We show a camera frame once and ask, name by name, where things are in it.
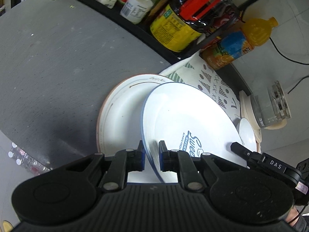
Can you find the blue-rimmed white printed plate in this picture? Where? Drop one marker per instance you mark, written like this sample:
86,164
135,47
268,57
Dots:
188,116

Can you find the orange juice bottle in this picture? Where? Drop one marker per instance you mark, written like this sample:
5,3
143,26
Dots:
241,41

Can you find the white-capped seasoning bottle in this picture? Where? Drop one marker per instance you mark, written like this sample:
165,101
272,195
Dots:
136,8

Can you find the pack of water bottles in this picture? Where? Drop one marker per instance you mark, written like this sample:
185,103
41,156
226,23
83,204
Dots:
26,160

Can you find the person's right forearm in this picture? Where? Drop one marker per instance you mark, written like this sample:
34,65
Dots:
295,216

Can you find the red drink can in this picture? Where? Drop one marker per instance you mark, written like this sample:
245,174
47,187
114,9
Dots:
224,21

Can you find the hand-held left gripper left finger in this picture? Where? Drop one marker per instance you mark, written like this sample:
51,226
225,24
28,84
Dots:
142,158

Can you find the patterned fringed table cloth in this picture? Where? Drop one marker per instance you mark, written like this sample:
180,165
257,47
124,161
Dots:
212,87

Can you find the brown-rimmed white plate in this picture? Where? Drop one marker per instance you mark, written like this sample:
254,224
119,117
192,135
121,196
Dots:
120,116

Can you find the cream kettle base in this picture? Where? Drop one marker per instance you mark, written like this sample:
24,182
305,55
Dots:
244,101

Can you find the black metal kitchen rack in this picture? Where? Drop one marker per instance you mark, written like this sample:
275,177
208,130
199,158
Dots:
135,31

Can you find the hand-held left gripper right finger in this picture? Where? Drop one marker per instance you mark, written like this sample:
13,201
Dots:
163,159

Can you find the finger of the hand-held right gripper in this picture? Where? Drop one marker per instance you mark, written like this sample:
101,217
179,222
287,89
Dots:
242,151

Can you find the small clear spice jar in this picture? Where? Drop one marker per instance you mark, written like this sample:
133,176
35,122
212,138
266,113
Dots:
107,0

